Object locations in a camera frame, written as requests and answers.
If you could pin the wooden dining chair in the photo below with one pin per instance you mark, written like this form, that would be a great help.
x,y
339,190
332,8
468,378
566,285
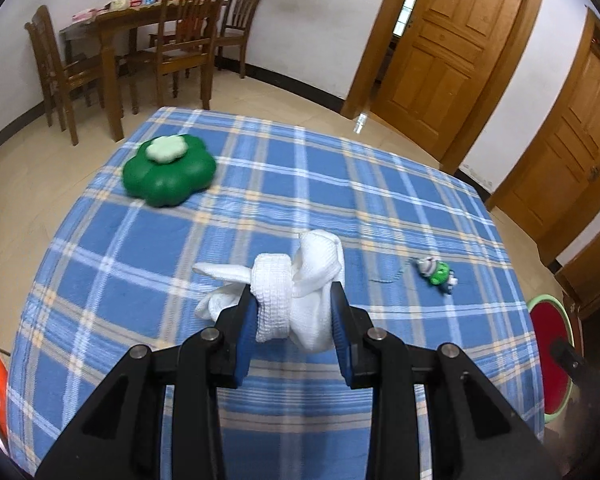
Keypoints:
x,y
180,55
237,20
55,75

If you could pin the closed wooden door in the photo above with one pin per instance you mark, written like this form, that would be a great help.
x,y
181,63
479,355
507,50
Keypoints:
x,y
570,150

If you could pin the red basin with green rim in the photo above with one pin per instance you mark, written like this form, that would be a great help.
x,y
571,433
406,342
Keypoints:
x,y
550,360

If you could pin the blue plaid cloth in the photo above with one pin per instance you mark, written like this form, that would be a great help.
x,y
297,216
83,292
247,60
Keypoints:
x,y
290,185

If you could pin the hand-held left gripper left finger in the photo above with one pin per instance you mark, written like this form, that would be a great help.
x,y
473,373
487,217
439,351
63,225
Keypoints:
x,y
242,360

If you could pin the green clover-shaped container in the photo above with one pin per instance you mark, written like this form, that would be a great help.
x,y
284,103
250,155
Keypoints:
x,y
170,175

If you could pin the small green toy figure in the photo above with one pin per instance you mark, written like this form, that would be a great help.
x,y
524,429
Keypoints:
x,y
436,275

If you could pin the small wooden cabinet door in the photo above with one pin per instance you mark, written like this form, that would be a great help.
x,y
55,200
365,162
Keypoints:
x,y
592,275

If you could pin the wooden dining table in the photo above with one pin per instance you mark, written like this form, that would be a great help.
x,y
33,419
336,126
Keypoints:
x,y
125,17

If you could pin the open wooden door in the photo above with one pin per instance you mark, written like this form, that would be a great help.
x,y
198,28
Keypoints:
x,y
445,60

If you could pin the white knotted sock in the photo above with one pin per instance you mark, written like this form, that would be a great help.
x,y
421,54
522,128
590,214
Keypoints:
x,y
310,280

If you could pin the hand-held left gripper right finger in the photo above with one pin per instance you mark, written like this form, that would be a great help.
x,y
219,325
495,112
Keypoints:
x,y
342,350

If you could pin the wooden door frame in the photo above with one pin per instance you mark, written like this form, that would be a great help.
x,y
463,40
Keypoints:
x,y
490,115
515,180

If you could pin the pink packet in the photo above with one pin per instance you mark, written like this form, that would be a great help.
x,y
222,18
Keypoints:
x,y
87,15

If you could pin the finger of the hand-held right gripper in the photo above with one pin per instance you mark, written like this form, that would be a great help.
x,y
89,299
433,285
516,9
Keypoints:
x,y
580,372

